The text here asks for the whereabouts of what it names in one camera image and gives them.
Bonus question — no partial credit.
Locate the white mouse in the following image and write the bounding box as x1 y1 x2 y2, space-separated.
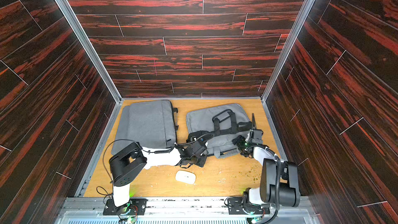
175 170 197 185

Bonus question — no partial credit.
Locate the grey bag with straps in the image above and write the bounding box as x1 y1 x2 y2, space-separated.
186 103 252 159

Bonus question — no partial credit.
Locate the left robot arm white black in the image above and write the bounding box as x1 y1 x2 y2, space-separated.
108 135 207 207

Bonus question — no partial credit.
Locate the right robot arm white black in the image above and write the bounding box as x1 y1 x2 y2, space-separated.
228 115 301 214

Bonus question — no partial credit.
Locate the left grey laptop bag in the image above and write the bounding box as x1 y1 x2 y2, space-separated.
110 105 179 156

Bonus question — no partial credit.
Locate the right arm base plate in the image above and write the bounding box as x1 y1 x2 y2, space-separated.
224 197 270 215

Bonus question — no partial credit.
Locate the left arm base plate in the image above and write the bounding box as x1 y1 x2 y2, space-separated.
103 198 148 217

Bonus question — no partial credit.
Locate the front aluminium rail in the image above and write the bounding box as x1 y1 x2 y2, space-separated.
56 197 321 224

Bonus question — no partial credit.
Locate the right aluminium corner post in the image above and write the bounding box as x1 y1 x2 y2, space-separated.
261 0 315 106

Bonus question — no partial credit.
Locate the aluminium corner post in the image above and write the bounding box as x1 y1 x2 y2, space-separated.
55 0 122 104
261 0 315 106

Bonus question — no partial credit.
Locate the left aluminium corner post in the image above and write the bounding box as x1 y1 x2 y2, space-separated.
55 0 122 104

